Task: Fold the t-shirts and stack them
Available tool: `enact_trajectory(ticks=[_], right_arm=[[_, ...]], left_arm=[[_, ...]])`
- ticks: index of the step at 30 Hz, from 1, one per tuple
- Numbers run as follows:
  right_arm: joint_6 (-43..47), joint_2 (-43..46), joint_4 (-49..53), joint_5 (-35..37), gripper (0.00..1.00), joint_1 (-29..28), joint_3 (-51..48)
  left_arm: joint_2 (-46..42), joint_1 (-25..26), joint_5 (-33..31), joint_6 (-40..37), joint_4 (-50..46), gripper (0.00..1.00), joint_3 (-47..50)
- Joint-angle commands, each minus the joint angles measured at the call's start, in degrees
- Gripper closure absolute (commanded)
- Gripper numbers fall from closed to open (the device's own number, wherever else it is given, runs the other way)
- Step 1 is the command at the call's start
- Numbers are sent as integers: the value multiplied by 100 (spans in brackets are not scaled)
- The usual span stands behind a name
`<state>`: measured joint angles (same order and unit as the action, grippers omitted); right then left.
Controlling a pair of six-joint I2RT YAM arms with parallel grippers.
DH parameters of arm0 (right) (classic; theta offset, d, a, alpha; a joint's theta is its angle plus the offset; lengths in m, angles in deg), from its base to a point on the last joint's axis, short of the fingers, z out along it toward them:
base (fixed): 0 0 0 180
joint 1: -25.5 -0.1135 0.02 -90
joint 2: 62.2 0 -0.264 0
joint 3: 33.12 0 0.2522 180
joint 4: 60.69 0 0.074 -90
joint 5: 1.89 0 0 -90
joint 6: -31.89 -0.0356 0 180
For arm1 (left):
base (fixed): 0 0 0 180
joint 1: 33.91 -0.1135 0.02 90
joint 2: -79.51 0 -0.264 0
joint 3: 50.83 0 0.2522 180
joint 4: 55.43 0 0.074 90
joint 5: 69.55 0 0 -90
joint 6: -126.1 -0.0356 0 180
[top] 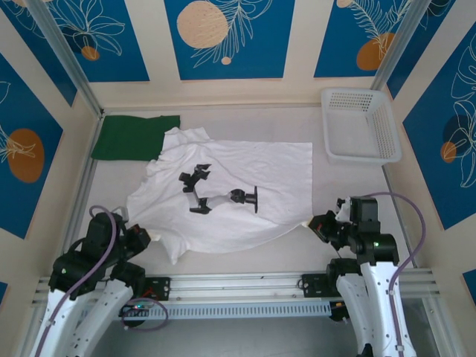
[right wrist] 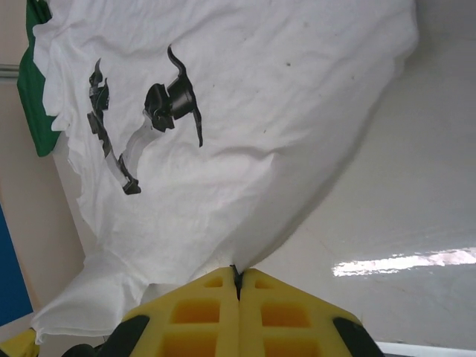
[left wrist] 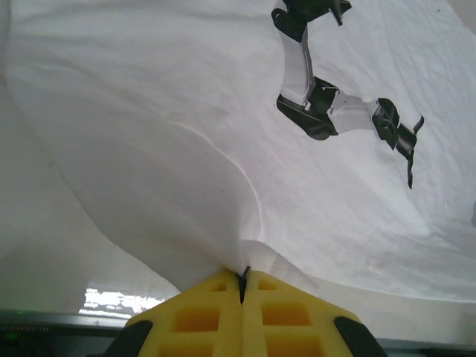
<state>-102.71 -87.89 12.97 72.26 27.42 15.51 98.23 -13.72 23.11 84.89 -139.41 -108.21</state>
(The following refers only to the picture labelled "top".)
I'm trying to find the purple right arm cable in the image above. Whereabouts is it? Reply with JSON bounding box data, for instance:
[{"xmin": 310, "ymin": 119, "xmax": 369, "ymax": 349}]
[{"xmin": 356, "ymin": 191, "xmax": 428, "ymax": 353}]

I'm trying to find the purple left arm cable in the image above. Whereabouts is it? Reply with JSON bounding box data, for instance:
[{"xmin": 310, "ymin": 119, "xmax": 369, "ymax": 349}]
[{"xmin": 28, "ymin": 205, "xmax": 169, "ymax": 357}]

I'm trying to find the grey metal panel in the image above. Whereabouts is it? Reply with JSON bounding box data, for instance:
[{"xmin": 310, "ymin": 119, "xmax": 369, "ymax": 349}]
[{"xmin": 89, "ymin": 319, "xmax": 447, "ymax": 357}]

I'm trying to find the aluminium frame rail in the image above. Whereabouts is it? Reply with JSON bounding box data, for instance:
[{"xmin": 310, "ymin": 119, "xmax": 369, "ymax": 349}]
[{"xmin": 31, "ymin": 269, "xmax": 436, "ymax": 306}]

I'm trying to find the white t-shirt with robot print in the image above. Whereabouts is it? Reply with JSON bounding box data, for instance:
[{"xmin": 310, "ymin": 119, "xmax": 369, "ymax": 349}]
[{"xmin": 126, "ymin": 126, "xmax": 314, "ymax": 266}]

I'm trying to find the white slotted cable duct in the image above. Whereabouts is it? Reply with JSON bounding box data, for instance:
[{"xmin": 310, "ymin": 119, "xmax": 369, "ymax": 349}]
[{"xmin": 46, "ymin": 300, "xmax": 334, "ymax": 323}]

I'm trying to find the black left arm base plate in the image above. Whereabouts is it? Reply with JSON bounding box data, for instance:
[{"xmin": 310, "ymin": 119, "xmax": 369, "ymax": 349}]
[{"xmin": 143, "ymin": 275, "xmax": 172, "ymax": 301}]

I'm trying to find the aluminium corner post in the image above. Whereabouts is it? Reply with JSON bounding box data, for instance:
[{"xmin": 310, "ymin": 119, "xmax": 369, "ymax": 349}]
[
  {"xmin": 28, "ymin": 0, "xmax": 106, "ymax": 117},
  {"xmin": 370, "ymin": 0, "xmax": 423, "ymax": 94}
]

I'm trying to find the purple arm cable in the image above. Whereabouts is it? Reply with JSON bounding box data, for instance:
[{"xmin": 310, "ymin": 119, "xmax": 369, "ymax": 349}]
[
  {"xmin": 356, "ymin": 191, "xmax": 428, "ymax": 353},
  {"xmin": 28, "ymin": 205, "xmax": 169, "ymax": 357}
]

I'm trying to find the blue floral wall panel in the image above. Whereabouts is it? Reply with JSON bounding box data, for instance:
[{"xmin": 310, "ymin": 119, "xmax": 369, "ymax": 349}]
[
  {"xmin": 36, "ymin": 0, "xmax": 150, "ymax": 83},
  {"xmin": 0, "ymin": 51, "xmax": 64, "ymax": 239},
  {"xmin": 164, "ymin": 0, "xmax": 297, "ymax": 80},
  {"xmin": 0, "ymin": 0, "xmax": 78, "ymax": 108},
  {"xmin": 314, "ymin": 0, "xmax": 412, "ymax": 79},
  {"xmin": 402, "ymin": 36, "xmax": 476, "ymax": 231},
  {"xmin": 386, "ymin": 0, "xmax": 460, "ymax": 100}
]

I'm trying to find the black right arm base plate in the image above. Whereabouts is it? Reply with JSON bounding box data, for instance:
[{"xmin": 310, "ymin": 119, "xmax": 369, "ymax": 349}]
[{"xmin": 300, "ymin": 273, "xmax": 335, "ymax": 298}]

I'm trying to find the aluminium side rail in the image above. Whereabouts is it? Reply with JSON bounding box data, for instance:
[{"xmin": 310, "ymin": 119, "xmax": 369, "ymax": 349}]
[{"xmin": 68, "ymin": 155, "xmax": 98, "ymax": 231}]

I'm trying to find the folded green t-shirt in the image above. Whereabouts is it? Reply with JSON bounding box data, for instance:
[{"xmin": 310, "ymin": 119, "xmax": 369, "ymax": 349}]
[{"xmin": 91, "ymin": 115, "xmax": 182, "ymax": 163}]

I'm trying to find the white plastic basket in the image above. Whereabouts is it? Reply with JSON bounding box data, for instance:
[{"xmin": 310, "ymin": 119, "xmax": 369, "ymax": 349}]
[{"xmin": 320, "ymin": 87, "xmax": 402, "ymax": 164}]

